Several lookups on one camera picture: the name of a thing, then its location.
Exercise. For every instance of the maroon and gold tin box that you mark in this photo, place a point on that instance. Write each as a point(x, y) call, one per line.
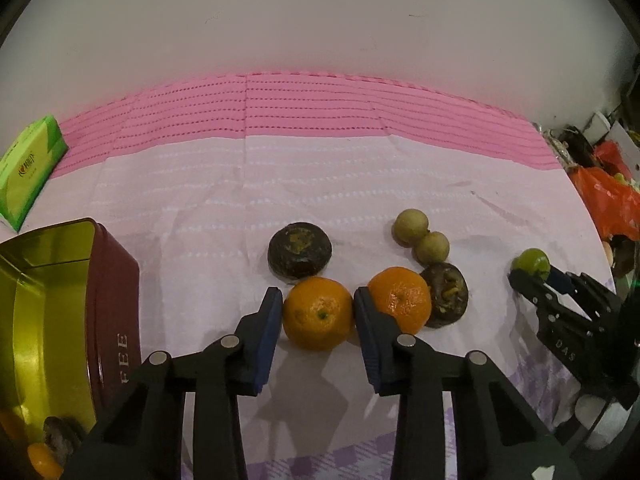
point(112, 300)

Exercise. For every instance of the crumpled foil wrapper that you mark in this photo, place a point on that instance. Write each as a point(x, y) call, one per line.
point(552, 142)

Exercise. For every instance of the green tissue packet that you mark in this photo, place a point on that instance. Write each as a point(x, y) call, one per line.
point(30, 170)

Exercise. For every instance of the dark brown round fruit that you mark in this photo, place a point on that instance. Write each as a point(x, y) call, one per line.
point(299, 252)
point(60, 437)
point(447, 295)

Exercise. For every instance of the white round object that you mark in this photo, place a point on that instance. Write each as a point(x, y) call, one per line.
point(595, 422)

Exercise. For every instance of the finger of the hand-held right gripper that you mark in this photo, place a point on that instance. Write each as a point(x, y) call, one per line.
point(560, 281)
point(527, 287)

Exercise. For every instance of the pale yellow round object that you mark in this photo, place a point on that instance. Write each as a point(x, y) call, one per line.
point(608, 253)

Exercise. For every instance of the orange mandarin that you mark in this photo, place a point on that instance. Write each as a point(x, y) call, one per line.
point(42, 462)
point(317, 315)
point(400, 302)

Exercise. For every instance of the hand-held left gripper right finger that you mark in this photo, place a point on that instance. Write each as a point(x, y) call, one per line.
point(371, 345)

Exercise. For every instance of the small green lime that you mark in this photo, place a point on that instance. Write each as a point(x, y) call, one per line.
point(532, 260)

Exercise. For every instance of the tan longan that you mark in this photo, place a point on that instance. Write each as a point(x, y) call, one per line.
point(433, 247)
point(410, 226)

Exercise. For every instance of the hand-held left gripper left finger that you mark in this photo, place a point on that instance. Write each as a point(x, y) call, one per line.
point(265, 342)

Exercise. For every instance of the pink and purple checked cloth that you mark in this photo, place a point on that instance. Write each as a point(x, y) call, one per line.
point(350, 160)

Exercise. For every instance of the orange plastic bag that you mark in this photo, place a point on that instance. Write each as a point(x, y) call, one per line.
point(605, 200)

